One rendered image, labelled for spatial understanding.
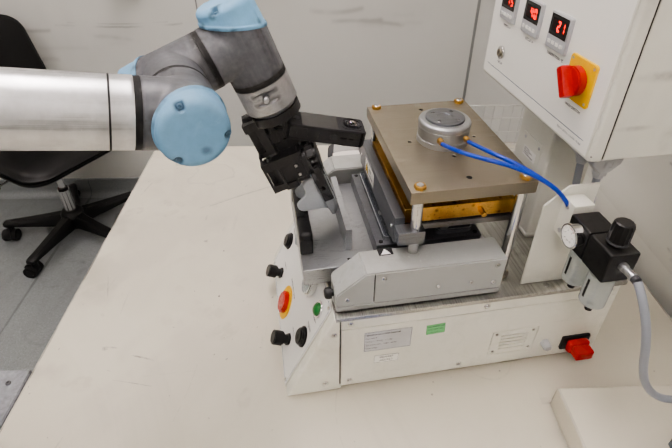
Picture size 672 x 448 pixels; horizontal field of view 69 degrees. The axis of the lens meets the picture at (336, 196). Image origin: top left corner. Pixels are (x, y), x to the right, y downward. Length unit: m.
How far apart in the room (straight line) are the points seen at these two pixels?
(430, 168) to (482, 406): 0.40
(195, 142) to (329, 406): 0.51
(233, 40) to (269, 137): 0.15
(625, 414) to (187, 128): 0.73
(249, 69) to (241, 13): 0.07
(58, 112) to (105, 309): 0.63
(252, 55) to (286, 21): 1.60
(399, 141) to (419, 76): 1.60
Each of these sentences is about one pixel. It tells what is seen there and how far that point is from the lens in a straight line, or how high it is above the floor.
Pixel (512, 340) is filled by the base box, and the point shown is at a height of 0.81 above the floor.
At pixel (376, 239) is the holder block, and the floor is 0.99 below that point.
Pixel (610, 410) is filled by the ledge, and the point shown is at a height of 0.79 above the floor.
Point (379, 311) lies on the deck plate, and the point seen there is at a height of 0.93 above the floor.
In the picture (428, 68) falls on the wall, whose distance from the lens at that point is 2.34.
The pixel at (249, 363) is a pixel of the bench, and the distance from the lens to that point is 0.90.
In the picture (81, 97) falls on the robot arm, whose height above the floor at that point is 1.29.
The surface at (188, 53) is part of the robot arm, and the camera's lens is 0.62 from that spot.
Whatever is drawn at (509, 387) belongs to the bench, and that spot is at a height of 0.75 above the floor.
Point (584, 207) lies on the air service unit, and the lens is 0.72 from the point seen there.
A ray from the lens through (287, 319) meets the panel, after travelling 0.90.
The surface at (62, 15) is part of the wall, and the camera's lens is 2.47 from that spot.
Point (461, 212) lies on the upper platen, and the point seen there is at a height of 1.04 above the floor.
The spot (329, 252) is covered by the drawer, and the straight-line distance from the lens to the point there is 0.75.
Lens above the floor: 1.47
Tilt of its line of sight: 35 degrees down
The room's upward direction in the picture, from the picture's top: straight up
